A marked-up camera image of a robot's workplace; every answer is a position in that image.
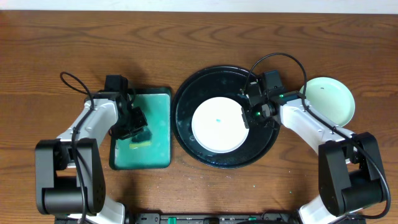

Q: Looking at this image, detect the green and yellow sponge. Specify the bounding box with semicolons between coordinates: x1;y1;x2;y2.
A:
129;128;152;149

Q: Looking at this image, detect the white plate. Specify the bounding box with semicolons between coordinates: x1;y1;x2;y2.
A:
192;97;249;154

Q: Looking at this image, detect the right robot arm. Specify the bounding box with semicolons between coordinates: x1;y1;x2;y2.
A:
241;82;391;223

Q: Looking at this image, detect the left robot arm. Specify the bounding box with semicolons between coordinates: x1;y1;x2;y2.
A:
35;92;146;224

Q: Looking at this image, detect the rectangular tray with green water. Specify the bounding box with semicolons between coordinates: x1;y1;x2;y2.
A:
109;87;171;170

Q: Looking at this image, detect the round black tray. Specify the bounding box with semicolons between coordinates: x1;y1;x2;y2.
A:
171;65;280;169

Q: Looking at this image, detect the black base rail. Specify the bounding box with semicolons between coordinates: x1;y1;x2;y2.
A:
133;212;304;224

